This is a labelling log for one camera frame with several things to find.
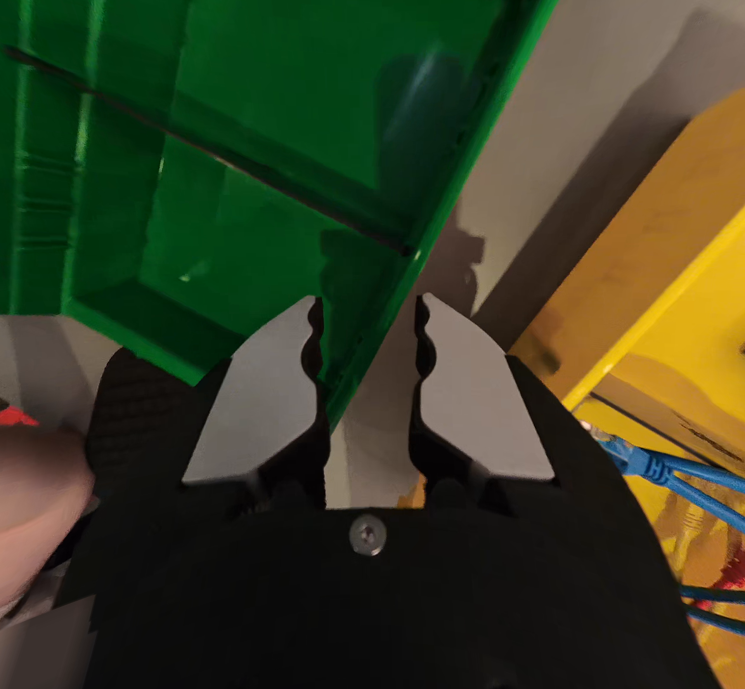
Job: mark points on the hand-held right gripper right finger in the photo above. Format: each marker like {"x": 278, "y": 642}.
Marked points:
{"x": 483, "y": 409}

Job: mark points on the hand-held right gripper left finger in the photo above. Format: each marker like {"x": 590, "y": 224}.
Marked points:
{"x": 256, "y": 409}

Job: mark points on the yellow plastic bin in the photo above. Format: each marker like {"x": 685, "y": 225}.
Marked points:
{"x": 669, "y": 264}

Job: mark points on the green plastic bin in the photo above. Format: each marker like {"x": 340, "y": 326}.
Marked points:
{"x": 262, "y": 89}

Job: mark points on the person's left forearm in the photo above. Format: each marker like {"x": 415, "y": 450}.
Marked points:
{"x": 35, "y": 497}

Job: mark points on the black textured pad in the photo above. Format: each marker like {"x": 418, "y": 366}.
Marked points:
{"x": 145, "y": 409}

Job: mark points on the small red object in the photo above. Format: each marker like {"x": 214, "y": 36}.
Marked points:
{"x": 17, "y": 416}

